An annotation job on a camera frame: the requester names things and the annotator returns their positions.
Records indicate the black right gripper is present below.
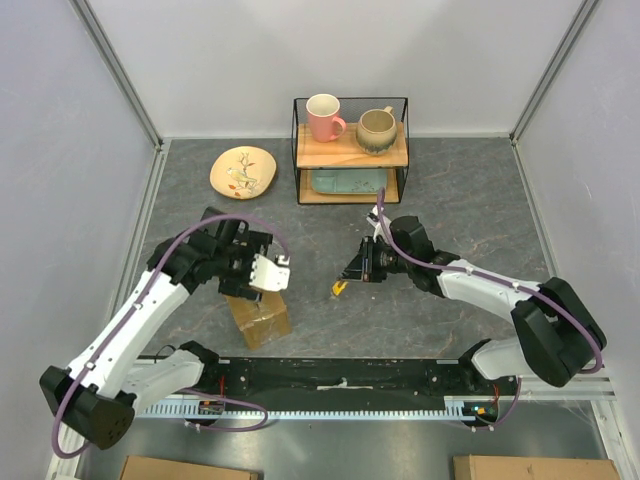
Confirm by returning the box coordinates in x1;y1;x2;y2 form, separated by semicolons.
338;235;413;283

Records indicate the yellow utility knife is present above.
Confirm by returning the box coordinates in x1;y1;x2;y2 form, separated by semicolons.
331;280;348;297

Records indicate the brown cardboard express box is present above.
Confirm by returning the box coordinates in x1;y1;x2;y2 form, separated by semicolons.
226;292;292;350

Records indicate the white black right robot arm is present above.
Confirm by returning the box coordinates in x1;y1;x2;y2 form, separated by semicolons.
332;211;607;394

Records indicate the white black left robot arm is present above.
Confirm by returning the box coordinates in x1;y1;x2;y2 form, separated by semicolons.
39;207;291;459

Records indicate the cardboard box bottom left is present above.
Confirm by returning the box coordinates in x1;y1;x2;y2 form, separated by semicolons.
119;456;261;480

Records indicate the cardboard box bottom right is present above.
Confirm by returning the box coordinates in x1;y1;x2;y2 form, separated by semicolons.
453;455;620;480

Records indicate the teal rectangular ceramic tray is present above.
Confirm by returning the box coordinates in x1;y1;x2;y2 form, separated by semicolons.
311;169;387;194

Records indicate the beige plate with bird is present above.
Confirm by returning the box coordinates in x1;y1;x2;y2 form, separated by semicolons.
209;146;277;200

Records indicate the beige stoneware mug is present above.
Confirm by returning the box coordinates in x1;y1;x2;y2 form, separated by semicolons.
356;106;398;155

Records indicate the pink ceramic mug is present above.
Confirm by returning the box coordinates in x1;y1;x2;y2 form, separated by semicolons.
306;94;347;143

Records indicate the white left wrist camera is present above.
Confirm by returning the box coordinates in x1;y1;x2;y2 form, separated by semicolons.
249;254;290;292

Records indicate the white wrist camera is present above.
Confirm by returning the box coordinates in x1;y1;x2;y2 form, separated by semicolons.
249;254;290;292
366;207;385;240

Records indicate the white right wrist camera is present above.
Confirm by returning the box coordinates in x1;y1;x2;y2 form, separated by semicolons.
366;207;385;240

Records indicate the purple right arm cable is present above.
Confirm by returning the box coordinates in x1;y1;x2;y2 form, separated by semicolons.
375;187;605;436

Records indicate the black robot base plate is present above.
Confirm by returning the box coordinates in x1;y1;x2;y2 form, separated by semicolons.
195;357;516;410

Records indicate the black wire wooden shelf rack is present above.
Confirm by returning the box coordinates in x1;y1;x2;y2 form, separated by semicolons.
291;96;410;205

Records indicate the grey slotted cable duct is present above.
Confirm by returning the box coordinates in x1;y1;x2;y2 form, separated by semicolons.
139;396;494;421

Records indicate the aluminium frame rail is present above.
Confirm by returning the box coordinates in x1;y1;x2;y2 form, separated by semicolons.
69;0;163;150

